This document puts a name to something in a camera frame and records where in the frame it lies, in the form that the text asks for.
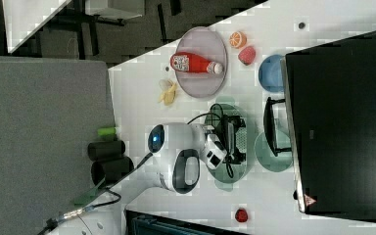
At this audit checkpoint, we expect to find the black toaster oven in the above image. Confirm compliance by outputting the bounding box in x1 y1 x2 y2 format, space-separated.
280 30 376 222

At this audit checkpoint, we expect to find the mint green strainer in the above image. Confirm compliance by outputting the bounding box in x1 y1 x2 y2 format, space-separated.
205 97 248 192

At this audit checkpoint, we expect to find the red ketchup bottle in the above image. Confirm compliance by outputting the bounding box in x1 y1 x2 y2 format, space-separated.
170 52 224 74

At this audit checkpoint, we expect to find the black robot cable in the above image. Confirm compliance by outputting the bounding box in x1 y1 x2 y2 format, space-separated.
38 103 239 235

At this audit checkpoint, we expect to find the mint green mug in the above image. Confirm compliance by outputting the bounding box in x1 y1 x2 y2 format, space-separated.
255 118 293 172

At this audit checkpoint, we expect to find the grey round plate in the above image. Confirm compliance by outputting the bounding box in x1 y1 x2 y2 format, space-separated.
175 26 228 98

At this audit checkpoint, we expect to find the blue bowl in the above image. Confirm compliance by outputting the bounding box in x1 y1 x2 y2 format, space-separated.
258 55 284 93

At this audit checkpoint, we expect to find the orange slice toy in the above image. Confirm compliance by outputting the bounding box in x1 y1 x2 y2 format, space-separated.
229 31 247 49

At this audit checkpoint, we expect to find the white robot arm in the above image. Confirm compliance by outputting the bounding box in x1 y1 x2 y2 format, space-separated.
39 117 246 235

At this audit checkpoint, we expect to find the small red strawberry toy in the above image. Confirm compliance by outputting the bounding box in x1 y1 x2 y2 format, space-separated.
235 209 249 223

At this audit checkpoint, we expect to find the large black cup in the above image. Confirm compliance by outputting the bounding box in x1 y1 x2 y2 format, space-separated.
91 157 134 185

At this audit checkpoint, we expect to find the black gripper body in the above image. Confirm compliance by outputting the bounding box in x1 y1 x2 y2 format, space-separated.
223 116 246 164

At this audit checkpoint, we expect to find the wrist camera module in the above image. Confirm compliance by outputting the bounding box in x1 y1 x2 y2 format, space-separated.
205 134 227 169

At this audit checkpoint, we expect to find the small black cup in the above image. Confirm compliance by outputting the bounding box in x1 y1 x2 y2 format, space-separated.
87 140 125 162

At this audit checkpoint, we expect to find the green toy vegetable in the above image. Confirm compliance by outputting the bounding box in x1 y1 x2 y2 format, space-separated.
97 127 117 136

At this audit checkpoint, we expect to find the peeled toy banana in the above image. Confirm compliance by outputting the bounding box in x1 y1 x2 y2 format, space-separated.
159 79 177 106

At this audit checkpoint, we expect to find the green spatula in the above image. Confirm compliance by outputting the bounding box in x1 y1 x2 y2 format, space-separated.
70 179 106 208

